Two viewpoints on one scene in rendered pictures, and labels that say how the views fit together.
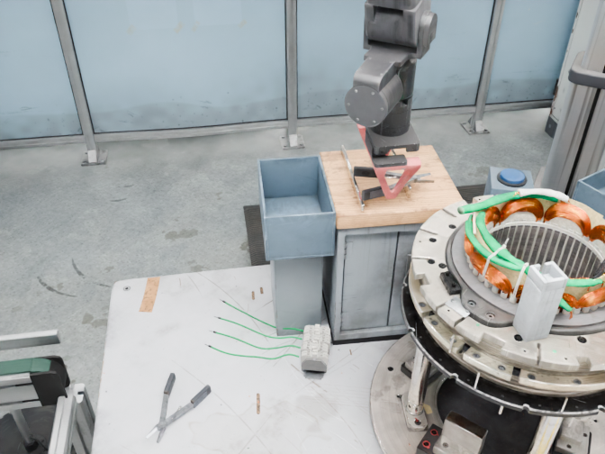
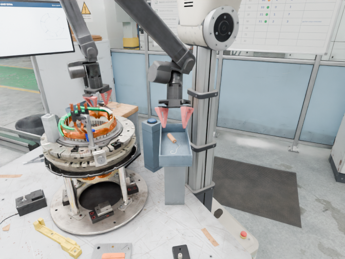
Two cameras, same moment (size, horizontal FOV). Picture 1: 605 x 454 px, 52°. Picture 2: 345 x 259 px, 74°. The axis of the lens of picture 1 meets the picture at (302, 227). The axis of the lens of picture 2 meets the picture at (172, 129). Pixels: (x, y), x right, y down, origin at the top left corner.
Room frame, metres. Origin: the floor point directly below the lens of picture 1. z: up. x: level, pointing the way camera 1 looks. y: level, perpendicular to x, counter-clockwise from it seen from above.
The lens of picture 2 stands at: (0.12, -0.94, 1.46)
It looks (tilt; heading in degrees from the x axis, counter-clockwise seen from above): 26 degrees down; 32
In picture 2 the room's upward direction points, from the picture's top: straight up
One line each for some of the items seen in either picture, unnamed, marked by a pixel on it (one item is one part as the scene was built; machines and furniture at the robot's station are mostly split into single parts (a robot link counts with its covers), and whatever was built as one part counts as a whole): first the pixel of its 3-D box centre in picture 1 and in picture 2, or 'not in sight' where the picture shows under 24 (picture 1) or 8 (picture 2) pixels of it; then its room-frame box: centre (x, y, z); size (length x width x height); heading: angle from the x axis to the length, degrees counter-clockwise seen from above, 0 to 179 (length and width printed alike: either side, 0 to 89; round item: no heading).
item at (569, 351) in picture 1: (538, 268); (90, 132); (0.59, -0.30, 1.09); 0.32 x 0.32 x 0.01
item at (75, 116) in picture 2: not in sight; (80, 114); (0.50, -0.39, 1.21); 0.04 x 0.04 x 0.03; 11
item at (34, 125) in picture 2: not in sight; (41, 136); (1.15, 1.26, 0.39); 0.39 x 0.39 x 0.35
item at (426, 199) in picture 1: (388, 184); (110, 111); (0.84, -0.14, 1.05); 0.20 x 0.19 x 0.02; 97
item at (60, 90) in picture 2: not in sight; (76, 84); (2.15, 1.97, 0.60); 1.02 x 0.55 x 1.20; 99
